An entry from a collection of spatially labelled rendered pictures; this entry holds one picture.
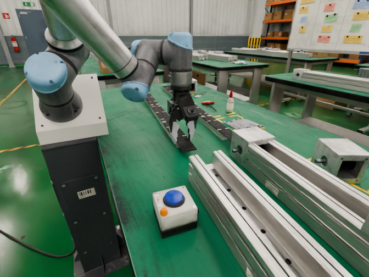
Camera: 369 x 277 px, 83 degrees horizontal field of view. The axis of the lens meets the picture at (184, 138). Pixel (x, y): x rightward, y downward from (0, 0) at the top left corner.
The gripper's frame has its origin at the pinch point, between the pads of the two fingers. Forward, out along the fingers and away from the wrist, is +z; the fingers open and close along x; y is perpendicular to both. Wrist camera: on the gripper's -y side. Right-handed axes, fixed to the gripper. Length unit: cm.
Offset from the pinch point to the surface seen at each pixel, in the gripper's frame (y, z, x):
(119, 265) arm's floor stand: 16, 80, 32
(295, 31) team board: 217, -41, -262
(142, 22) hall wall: 1105, -94, -179
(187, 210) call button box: -34.8, -2.6, 11.4
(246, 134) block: -14.2, -6.2, -16.4
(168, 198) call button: -31.6, -4.0, 14.4
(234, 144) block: -12.2, -2.0, -14.0
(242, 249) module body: -45.0, -1.2, 5.0
